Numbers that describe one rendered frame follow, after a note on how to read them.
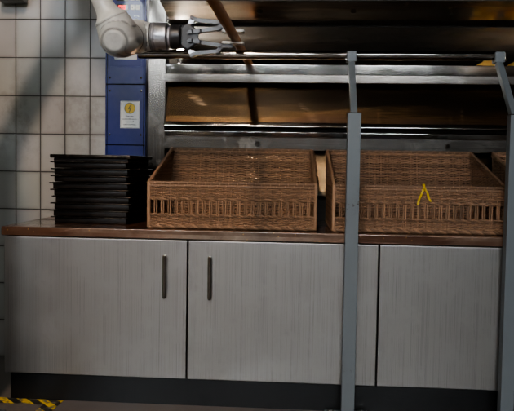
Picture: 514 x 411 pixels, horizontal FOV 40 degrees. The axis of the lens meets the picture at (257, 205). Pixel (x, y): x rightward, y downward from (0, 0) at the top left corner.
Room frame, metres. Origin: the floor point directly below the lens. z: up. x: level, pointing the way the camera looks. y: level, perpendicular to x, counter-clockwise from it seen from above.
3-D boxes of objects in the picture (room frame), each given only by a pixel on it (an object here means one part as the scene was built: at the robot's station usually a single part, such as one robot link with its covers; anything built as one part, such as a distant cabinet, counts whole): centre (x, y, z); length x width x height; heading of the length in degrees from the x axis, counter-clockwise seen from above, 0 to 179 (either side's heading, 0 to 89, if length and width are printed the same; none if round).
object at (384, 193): (2.48, -0.52, 0.72); 0.56 x 0.49 x 0.28; 87
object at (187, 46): (2.29, 0.24, 1.19); 0.09 x 0.07 x 0.08; 86
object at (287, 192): (2.52, 0.07, 0.72); 0.56 x 0.49 x 0.28; 88
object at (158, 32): (2.30, 0.31, 1.19); 0.09 x 0.06 x 0.09; 176
